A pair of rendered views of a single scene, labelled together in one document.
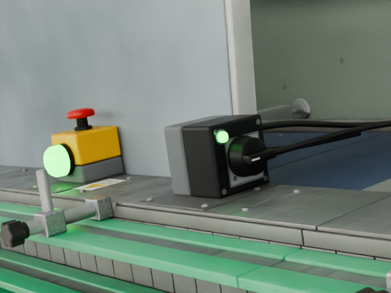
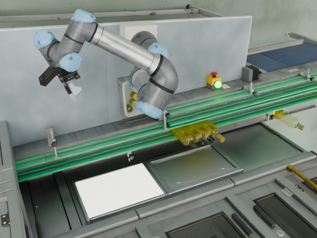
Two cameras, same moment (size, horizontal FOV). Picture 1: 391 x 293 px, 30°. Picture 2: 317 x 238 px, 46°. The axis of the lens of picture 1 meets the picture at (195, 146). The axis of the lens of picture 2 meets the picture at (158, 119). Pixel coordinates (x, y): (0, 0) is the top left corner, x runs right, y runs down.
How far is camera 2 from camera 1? 2.61 m
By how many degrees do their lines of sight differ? 71
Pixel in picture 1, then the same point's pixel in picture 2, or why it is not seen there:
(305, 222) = (279, 77)
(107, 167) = not seen: hidden behind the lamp
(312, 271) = (290, 80)
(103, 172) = not seen: hidden behind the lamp
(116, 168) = not seen: hidden behind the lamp
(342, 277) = (293, 80)
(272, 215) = (273, 78)
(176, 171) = (250, 77)
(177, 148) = (251, 73)
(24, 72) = (180, 68)
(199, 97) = (238, 64)
